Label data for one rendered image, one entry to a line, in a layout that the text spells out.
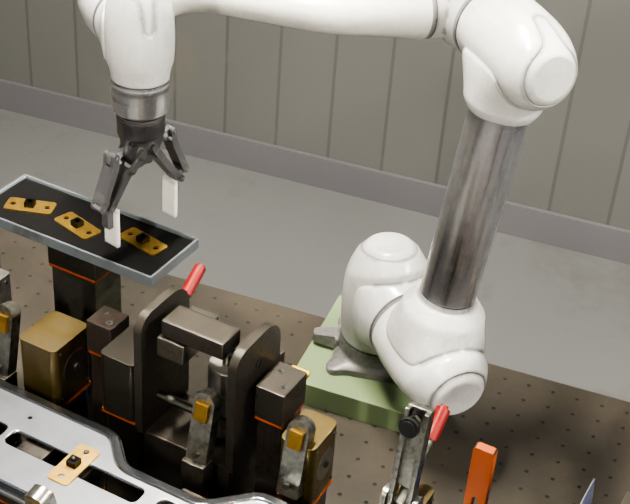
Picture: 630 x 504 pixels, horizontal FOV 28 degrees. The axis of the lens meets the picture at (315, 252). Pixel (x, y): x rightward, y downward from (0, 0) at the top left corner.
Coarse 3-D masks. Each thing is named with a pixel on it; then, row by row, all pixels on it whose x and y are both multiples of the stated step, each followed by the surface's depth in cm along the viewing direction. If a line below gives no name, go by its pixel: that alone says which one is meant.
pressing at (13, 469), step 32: (0, 384) 199; (0, 416) 194; (32, 416) 194; (64, 416) 194; (0, 448) 188; (64, 448) 189; (96, 448) 189; (0, 480) 183; (32, 480) 183; (128, 480) 184; (160, 480) 184
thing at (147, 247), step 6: (132, 228) 210; (120, 234) 208; (126, 234) 209; (138, 234) 209; (144, 234) 207; (126, 240) 207; (132, 240) 207; (138, 240) 207; (144, 240) 206; (150, 240) 208; (156, 240) 208; (138, 246) 206; (144, 246) 206; (150, 246) 206; (156, 246) 206; (162, 246) 206; (150, 252) 205; (156, 252) 205
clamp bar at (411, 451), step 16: (416, 416) 168; (432, 416) 169; (400, 432) 167; (416, 432) 166; (400, 448) 171; (416, 448) 171; (400, 464) 173; (416, 464) 171; (400, 480) 174; (416, 480) 172
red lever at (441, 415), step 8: (440, 408) 179; (440, 416) 179; (448, 416) 180; (432, 424) 178; (440, 424) 178; (432, 432) 178; (440, 432) 179; (432, 440) 178; (424, 464) 178; (400, 488) 176; (408, 488) 175; (400, 496) 175
